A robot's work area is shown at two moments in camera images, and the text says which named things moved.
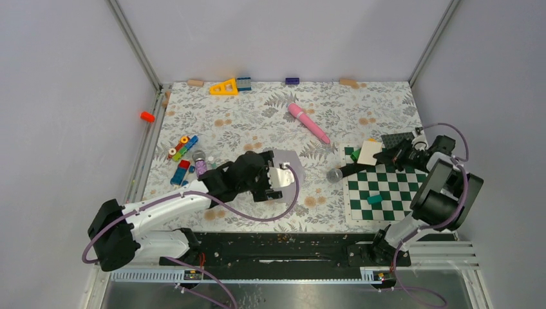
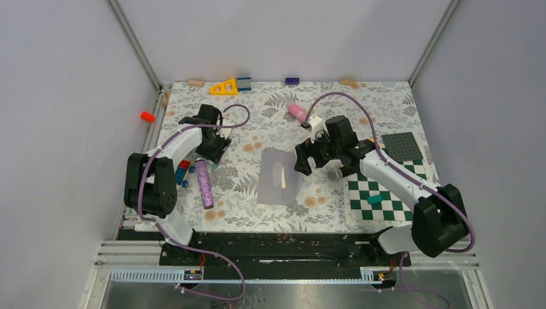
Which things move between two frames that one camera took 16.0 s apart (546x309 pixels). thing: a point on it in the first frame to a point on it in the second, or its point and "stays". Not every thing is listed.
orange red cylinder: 147,116 stays
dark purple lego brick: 292,80 stays
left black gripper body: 259,187 to 212,149
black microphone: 335,175 stays
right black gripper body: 406,155 to 329,150
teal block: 374,199 stays
